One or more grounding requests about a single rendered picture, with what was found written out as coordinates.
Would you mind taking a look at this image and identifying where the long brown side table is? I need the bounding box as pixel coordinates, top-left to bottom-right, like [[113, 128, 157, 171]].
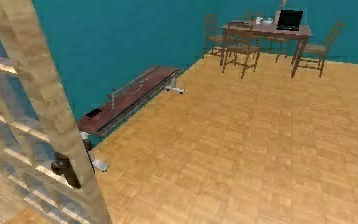
[[77, 65, 186, 173]]

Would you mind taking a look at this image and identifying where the clear glass statue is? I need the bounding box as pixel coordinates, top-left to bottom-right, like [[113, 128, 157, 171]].
[[107, 89, 119, 111]]

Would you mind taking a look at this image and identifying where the brown wooden chair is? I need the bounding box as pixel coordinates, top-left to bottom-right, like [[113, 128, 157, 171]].
[[243, 10, 293, 64], [221, 22, 262, 80], [201, 13, 225, 60], [291, 21, 345, 79]]

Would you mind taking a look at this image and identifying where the small black remote control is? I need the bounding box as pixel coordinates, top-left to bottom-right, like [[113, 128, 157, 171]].
[[85, 108, 102, 118]]

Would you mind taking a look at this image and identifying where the brown wooden dining table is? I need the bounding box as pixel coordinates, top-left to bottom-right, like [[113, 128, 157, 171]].
[[219, 20, 313, 79]]

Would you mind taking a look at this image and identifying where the black laptop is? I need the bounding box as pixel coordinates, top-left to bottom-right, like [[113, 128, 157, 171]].
[[275, 9, 304, 32]]

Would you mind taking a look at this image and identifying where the wooden glass-paned room door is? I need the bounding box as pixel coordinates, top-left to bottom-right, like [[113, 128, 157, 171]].
[[0, 0, 113, 224]]

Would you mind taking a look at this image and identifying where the dark brown door handle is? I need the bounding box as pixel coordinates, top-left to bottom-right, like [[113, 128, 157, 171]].
[[50, 151, 82, 190]]

